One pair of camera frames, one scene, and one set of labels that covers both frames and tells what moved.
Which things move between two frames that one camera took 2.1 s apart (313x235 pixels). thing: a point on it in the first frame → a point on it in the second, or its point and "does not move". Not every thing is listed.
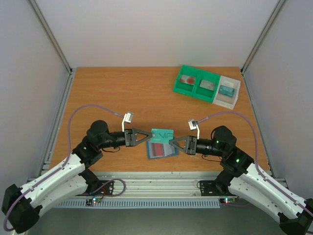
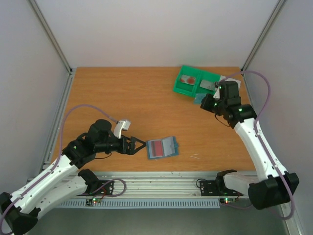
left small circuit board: [93, 200] does not move
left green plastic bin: [185, 88] does not move
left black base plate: [106, 189] does not move
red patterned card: [188, 80] does not move
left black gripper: [129, 131] → [131, 150]
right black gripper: [192, 145] → [207, 102]
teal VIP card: [162, 135] → [198, 98]
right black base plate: [208, 188] does not move
